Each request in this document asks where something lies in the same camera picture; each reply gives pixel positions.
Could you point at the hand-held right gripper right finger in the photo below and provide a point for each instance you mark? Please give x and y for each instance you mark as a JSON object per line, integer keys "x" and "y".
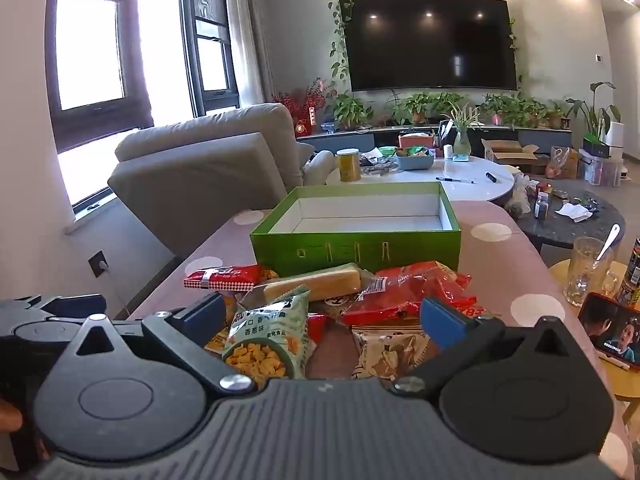
{"x": 442, "y": 317}

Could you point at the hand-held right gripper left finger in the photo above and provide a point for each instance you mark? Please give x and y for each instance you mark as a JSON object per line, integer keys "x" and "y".
{"x": 206, "y": 312}

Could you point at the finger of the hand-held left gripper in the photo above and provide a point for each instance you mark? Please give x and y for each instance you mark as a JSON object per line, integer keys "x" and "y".
{"x": 75, "y": 306}

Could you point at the orange snack packet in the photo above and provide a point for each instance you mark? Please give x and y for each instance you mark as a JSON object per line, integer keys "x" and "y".
{"x": 215, "y": 342}

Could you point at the red checkered snack packet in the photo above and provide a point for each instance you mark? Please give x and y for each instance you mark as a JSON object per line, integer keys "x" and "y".
{"x": 225, "y": 276}

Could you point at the large red snack bag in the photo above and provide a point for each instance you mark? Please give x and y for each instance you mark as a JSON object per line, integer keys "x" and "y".
{"x": 410, "y": 290}

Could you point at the green cracker packet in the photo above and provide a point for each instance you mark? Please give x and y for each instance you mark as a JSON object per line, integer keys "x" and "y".
{"x": 270, "y": 320}

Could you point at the brown snack packet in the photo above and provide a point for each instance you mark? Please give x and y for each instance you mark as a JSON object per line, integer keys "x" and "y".
{"x": 385, "y": 352}

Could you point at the long pale yellow snack packet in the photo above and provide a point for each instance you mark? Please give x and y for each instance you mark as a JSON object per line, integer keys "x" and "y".
{"x": 310, "y": 282}

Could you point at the green cardboard box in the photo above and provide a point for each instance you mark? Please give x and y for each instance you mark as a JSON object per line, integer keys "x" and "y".
{"x": 350, "y": 252}

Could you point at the person's left hand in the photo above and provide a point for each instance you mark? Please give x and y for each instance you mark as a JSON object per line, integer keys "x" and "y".
{"x": 9, "y": 417}

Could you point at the pink dotted tablecloth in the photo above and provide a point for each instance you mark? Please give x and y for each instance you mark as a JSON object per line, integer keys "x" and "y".
{"x": 490, "y": 270}

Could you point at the white round coffee table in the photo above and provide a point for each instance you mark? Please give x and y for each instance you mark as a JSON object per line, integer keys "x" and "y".
{"x": 425, "y": 187}

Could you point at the beige sofa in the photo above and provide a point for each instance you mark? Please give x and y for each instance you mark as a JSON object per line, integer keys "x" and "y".
{"x": 200, "y": 175}

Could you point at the black pen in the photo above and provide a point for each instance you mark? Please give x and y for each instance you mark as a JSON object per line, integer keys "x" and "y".
{"x": 455, "y": 180}

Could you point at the clear plastic bag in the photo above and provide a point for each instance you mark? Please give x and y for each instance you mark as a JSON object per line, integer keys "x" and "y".
{"x": 517, "y": 200}

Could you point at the dark jar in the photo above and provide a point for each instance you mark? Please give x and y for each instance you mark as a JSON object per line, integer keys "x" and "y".
{"x": 541, "y": 207}

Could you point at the glass mug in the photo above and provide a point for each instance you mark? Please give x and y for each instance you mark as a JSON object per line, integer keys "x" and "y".
{"x": 585, "y": 275}

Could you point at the dark round table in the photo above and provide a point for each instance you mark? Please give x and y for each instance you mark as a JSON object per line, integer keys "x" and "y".
{"x": 570, "y": 232}

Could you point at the blue-grey basket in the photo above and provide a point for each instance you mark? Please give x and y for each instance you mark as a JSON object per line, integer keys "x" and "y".
{"x": 415, "y": 161}

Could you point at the small white bottle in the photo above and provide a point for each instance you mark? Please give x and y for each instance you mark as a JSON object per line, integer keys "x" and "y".
{"x": 448, "y": 153}

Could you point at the white tissue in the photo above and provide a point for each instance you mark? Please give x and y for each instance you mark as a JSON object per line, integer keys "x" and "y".
{"x": 574, "y": 212}

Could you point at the red-cased phone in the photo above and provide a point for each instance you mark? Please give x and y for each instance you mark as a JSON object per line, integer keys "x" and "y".
{"x": 612, "y": 330}

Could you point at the open cardboard box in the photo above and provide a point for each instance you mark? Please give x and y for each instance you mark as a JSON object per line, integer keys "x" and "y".
{"x": 510, "y": 152}

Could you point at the yellow can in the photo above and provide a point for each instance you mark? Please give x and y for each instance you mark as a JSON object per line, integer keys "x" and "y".
{"x": 348, "y": 166}

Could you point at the orange box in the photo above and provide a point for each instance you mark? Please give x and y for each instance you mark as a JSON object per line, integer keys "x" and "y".
{"x": 415, "y": 141}

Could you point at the glass vase with plant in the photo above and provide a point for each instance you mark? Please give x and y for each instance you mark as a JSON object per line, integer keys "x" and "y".
{"x": 462, "y": 135}

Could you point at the yellow wooden side table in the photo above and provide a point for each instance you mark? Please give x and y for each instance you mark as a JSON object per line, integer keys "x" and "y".
{"x": 620, "y": 385}

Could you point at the plastic bag of oranges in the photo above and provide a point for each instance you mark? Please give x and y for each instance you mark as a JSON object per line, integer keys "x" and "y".
{"x": 557, "y": 165}

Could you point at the dark drink can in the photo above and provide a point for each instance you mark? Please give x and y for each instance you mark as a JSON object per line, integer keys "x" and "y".
{"x": 631, "y": 275}

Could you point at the row of potted plants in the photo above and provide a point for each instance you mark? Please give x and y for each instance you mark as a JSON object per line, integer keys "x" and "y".
{"x": 420, "y": 107}

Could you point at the clear storage box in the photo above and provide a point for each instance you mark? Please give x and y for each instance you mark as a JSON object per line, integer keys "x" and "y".
{"x": 602, "y": 172}

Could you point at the green and black box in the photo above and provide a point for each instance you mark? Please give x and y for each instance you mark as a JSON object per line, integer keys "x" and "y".
{"x": 596, "y": 147}

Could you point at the red flower decoration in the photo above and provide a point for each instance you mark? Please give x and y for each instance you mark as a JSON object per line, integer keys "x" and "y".
{"x": 302, "y": 102}

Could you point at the white air purifier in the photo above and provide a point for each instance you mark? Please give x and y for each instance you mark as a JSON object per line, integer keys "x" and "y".
{"x": 616, "y": 140}

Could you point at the dark framed window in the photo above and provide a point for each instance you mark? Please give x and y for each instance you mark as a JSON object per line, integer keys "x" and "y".
{"x": 210, "y": 50}
{"x": 90, "y": 50}

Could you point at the large leafy potted plant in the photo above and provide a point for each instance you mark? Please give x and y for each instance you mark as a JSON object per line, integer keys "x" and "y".
{"x": 595, "y": 110}

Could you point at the black television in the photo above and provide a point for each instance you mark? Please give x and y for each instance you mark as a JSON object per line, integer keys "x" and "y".
{"x": 430, "y": 42}

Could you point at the white sheer curtain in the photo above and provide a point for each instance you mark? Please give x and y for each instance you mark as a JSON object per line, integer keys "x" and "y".
{"x": 247, "y": 35}

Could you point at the dark wall socket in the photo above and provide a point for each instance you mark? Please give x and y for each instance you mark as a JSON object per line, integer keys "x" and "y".
{"x": 98, "y": 264}

